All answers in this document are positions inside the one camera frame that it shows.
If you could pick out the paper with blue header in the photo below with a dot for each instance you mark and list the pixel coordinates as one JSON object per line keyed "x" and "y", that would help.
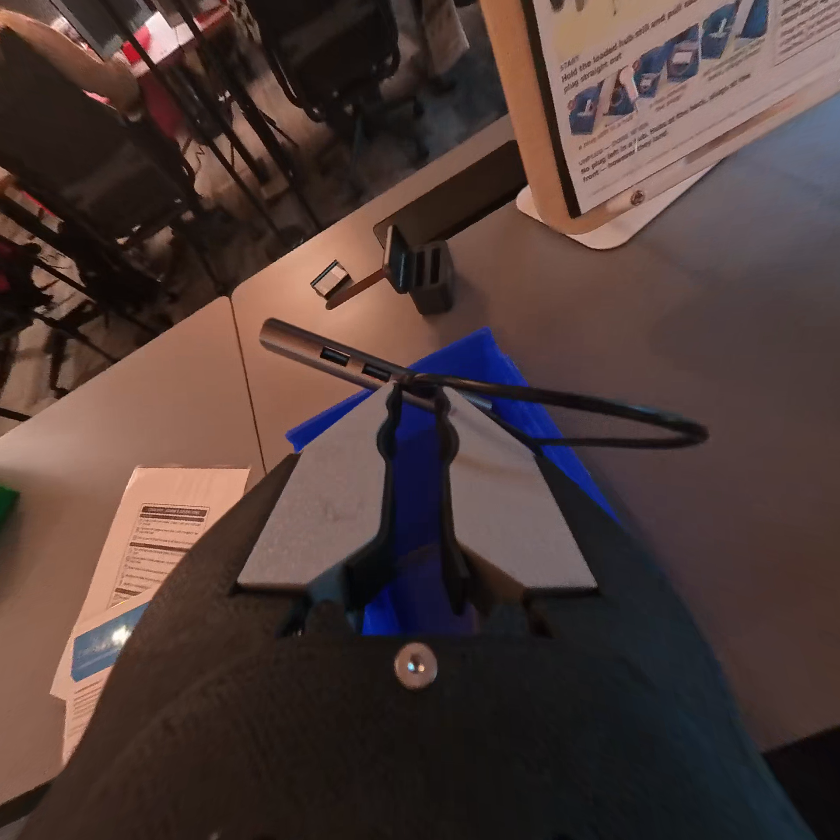
{"x": 85, "y": 663}

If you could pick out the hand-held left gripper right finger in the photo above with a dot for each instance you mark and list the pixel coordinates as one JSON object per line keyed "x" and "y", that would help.
{"x": 518, "y": 518}

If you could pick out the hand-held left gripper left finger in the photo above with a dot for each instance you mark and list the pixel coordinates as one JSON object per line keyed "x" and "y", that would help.
{"x": 308, "y": 518}

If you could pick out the green cardboard box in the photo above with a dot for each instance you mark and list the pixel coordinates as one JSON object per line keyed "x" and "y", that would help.
{"x": 6, "y": 505}

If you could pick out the white stand base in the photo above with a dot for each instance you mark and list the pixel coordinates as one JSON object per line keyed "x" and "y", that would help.
{"x": 610, "y": 237}

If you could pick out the small black silver block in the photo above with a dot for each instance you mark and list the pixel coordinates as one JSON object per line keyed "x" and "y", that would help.
{"x": 328, "y": 279}

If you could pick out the grey USB hub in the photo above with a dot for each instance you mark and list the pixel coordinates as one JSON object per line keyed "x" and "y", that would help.
{"x": 308, "y": 344}

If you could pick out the white printed paper sheet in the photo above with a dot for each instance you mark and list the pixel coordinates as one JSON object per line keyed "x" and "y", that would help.
{"x": 190, "y": 499}

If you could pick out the blue plastic bin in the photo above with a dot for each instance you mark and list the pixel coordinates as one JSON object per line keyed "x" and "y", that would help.
{"x": 469, "y": 358}

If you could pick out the wooden display board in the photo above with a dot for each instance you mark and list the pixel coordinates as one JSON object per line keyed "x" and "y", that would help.
{"x": 508, "y": 65}

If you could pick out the black office chair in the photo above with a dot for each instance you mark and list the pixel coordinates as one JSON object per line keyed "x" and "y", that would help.
{"x": 85, "y": 164}
{"x": 328, "y": 52}

